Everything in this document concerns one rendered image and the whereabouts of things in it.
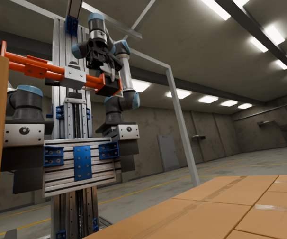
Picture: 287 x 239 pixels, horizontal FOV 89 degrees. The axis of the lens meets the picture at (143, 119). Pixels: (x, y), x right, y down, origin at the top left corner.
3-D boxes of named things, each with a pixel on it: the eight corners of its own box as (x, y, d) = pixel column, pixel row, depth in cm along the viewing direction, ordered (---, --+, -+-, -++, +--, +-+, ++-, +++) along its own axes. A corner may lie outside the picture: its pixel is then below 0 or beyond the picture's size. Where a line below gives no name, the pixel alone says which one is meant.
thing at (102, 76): (103, 84, 54) (102, 72, 55) (94, 92, 59) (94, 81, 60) (122, 88, 60) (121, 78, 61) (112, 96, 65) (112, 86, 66)
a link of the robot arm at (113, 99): (109, 117, 115) (107, 101, 119) (125, 114, 114) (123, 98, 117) (102, 113, 104) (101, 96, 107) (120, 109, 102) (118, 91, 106)
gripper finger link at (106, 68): (101, 78, 54) (95, 64, 59) (115, 82, 58) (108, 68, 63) (104, 72, 52) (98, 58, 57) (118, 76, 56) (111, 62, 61)
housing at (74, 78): (64, 77, 46) (64, 64, 47) (58, 87, 50) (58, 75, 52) (86, 82, 50) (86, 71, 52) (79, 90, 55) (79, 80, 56)
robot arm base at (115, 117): (101, 129, 107) (100, 116, 110) (120, 129, 116) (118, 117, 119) (108, 123, 96) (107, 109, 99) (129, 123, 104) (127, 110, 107)
